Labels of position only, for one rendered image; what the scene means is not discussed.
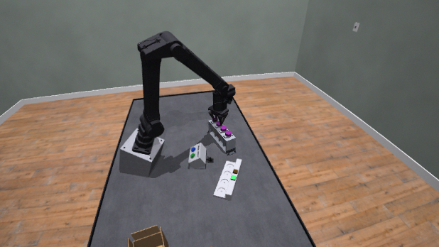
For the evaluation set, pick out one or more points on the white tray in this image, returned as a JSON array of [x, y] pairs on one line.
[[228, 180]]

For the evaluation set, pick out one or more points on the brown cardboard box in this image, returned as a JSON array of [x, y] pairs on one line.
[[144, 238]]

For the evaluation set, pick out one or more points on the white button housing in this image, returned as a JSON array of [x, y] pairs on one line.
[[198, 157]]

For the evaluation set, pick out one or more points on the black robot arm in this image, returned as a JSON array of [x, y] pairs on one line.
[[152, 50]]

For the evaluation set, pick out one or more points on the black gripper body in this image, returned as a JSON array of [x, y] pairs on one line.
[[216, 109]]

